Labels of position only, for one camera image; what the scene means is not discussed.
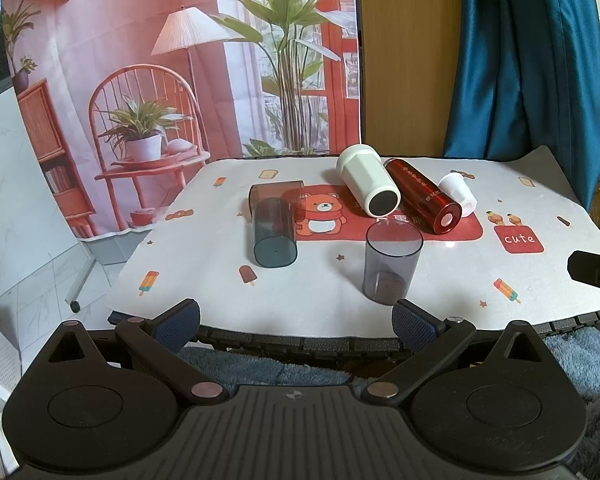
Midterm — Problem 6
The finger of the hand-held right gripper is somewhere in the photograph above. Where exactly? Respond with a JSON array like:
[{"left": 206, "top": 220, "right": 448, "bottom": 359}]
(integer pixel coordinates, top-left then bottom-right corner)
[{"left": 567, "top": 250, "right": 600, "bottom": 292}]

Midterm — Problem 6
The clear grey plastic cup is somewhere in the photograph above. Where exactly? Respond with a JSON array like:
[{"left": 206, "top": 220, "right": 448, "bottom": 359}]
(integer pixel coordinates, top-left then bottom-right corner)
[{"left": 363, "top": 220, "right": 425, "bottom": 306}]

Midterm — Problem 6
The wooden board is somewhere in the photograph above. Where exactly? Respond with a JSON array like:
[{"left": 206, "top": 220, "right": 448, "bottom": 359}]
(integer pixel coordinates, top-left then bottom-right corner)
[{"left": 355, "top": 0, "right": 464, "bottom": 157}]

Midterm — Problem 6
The white stand leg with caster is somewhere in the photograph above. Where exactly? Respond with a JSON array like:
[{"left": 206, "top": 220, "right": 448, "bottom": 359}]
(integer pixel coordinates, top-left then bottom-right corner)
[{"left": 65, "top": 252, "right": 95, "bottom": 312}]

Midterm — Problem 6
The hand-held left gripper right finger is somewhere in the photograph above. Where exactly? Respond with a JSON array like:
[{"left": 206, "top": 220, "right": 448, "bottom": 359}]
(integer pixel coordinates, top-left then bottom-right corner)
[{"left": 362, "top": 298, "right": 554, "bottom": 403}]

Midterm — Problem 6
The dark teal plastic cup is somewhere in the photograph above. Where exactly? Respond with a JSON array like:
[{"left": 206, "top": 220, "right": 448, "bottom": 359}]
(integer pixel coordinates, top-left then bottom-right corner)
[{"left": 252, "top": 197, "right": 300, "bottom": 268}]

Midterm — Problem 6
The printed room backdrop cloth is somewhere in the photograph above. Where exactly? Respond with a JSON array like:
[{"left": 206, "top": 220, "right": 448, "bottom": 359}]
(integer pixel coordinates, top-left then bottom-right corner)
[{"left": 0, "top": 0, "right": 364, "bottom": 267}]

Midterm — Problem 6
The clear brown plastic cup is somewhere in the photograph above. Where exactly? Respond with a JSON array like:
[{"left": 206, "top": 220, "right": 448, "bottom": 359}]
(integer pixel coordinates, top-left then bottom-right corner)
[{"left": 248, "top": 179, "right": 307, "bottom": 222}]

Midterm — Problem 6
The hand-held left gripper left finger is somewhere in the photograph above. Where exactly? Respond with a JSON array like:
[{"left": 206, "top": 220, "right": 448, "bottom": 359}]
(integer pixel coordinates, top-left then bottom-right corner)
[{"left": 44, "top": 298, "right": 230, "bottom": 403}]

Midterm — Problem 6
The white faceted cup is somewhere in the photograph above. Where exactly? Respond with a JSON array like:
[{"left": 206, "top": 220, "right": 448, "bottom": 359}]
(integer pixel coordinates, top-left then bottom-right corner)
[{"left": 336, "top": 144, "right": 401, "bottom": 219}]

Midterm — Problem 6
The bear print tablecloth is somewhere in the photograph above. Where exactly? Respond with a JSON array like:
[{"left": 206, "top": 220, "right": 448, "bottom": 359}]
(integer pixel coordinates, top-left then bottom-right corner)
[{"left": 105, "top": 145, "right": 600, "bottom": 342}]

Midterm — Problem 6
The teal curtain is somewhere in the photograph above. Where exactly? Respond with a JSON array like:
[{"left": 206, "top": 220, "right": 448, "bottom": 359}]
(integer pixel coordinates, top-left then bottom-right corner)
[{"left": 442, "top": 0, "right": 600, "bottom": 212}]

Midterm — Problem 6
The red thermos bottle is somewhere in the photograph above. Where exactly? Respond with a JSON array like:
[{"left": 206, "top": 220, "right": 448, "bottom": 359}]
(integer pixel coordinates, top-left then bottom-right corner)
[{"left": 383, "top": 158, "right": 464, "bottom": 236}]

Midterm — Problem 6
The small white ribbed cup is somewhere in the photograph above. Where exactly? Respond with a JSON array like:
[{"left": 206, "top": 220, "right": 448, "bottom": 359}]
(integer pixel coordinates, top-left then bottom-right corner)
[{"left": 437, "top": 172, "right": 479, "bottom": 220}]

